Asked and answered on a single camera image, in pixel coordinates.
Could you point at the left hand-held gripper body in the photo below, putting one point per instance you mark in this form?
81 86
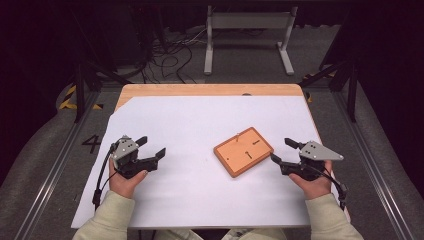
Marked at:
125 150

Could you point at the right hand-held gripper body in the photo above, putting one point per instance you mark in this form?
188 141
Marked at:
316 151

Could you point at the wooden picture frame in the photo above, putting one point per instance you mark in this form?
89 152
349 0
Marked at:
243 151

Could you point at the person's left hand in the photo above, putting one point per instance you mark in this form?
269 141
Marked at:
125 186

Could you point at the person's right hand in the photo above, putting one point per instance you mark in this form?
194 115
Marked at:
315 188

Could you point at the white table sheet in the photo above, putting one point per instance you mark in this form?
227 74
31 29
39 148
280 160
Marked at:
186 123

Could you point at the black metal stand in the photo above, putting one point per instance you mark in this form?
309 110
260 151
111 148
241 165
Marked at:
351 90
80 90

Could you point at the person's right leg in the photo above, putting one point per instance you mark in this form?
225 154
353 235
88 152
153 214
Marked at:
256 234

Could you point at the person's leg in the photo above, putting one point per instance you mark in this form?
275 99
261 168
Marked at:
256 234
180 235

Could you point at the yellow black hazard tape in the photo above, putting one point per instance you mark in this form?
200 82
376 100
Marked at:
68 96

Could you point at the person's left leg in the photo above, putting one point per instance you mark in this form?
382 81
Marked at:
180 235

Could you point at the white metal stand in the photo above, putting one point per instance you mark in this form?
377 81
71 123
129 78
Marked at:
250 20

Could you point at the aluminium floor rail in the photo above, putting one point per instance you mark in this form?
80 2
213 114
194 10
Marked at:
56 166
373 166

